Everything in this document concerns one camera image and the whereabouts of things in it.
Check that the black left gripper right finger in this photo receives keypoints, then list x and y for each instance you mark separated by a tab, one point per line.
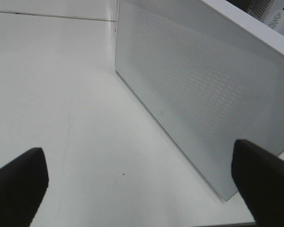
259	178

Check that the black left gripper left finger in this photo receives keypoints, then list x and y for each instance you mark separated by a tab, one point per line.
23	184

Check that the white microwave door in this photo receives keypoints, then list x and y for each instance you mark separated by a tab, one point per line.
209	73

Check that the white warning label sticker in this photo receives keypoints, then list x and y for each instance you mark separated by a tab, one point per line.
275	20

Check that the white microwave oven body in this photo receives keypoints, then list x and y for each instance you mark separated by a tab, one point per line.
259	9

